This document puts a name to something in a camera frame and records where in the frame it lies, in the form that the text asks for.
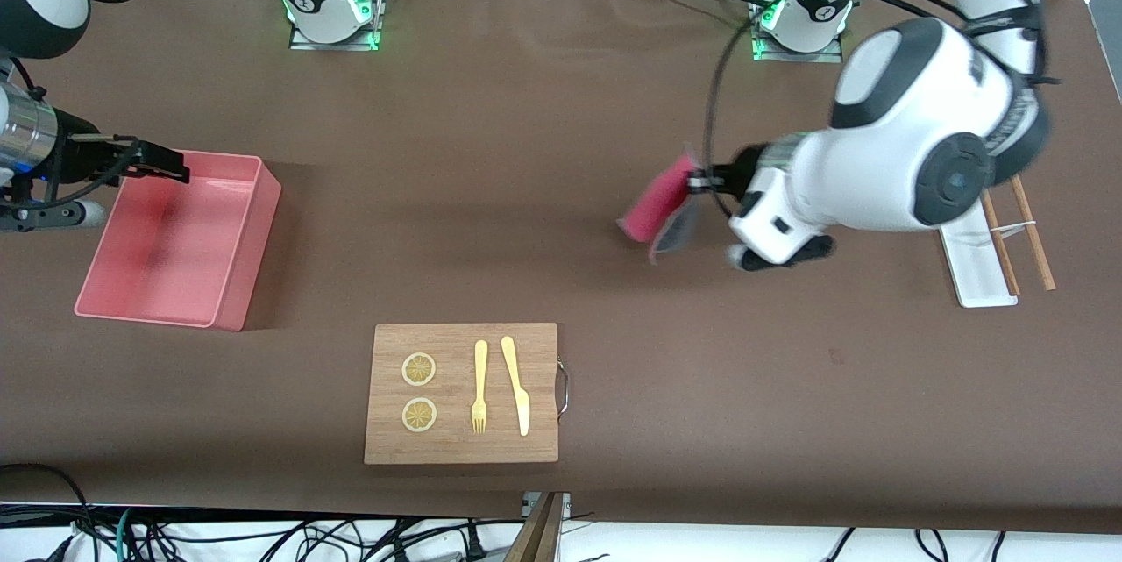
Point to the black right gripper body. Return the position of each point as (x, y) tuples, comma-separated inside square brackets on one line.
[(77, 157)]

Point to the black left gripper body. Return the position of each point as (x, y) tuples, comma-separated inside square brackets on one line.
[(748, 169)]

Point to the pink and grey cloth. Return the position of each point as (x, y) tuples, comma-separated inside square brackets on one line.
[(657, 202)]

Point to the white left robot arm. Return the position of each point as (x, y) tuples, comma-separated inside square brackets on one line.
[(894, 132)]

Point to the pink plastic bin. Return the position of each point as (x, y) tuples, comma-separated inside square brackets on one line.
[(193, 264)]

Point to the brown table cover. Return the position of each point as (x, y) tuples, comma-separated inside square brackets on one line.
[(526, 194)]

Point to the white rectangular tray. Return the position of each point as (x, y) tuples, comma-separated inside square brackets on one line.
[(975, 277)]

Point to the white band on sticks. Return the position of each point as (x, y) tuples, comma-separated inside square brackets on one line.
[(1012, 230)]

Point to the yellow knife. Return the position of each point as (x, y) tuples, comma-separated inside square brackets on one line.
[(519, 395)]

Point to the yellow fork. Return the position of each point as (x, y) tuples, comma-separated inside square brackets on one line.
[(480, 369)]

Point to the lemon slice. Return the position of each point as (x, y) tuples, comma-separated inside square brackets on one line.
[(419, 369), (419, 415)]

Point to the wooden cutting board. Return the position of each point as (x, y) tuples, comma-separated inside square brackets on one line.
[(460, 448)]

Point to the wooden plank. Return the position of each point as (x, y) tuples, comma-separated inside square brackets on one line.
[(539, 536)]

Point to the black power plug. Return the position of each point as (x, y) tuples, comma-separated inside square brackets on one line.
[(475, 549)]

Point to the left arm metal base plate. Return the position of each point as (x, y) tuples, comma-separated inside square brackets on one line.
[(767, 53)]

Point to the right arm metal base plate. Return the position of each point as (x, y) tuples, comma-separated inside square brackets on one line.
[(333, 46)]

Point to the metal bracket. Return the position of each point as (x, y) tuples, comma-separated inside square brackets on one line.
[(565, 505)]

